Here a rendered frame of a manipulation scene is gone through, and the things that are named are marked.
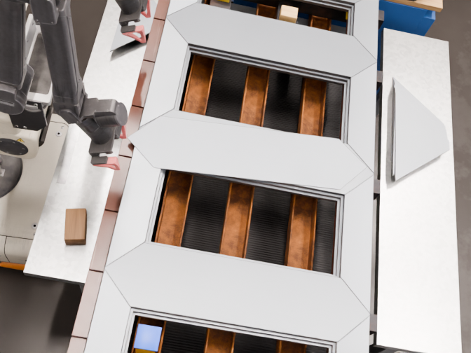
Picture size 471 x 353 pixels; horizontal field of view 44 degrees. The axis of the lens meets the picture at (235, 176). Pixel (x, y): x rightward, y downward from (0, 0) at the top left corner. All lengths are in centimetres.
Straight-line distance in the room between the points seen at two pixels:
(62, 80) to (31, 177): 111
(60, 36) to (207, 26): 93
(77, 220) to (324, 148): 79
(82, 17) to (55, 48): 195
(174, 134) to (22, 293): 105
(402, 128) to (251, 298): 83
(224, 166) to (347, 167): 39
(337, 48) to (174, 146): 70
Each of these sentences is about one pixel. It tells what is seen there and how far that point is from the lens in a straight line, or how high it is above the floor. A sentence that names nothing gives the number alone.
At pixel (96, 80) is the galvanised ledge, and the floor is 68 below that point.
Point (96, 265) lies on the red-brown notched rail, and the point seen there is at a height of 83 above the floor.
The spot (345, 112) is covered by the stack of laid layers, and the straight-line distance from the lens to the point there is 199.
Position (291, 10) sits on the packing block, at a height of 81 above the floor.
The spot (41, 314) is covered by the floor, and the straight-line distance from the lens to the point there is 250.
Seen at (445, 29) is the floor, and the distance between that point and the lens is 363.
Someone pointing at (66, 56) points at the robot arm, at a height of 142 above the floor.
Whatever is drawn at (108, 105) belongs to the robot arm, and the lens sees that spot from 140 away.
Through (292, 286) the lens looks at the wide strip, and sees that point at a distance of 167.
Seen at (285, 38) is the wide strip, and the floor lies 85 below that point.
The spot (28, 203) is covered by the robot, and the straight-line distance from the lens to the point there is 235.
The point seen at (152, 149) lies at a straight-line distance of 177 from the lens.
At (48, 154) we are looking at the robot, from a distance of 243.
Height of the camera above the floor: 241
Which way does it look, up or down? 63 degrees down
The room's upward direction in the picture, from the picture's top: 20 degrees clockwise
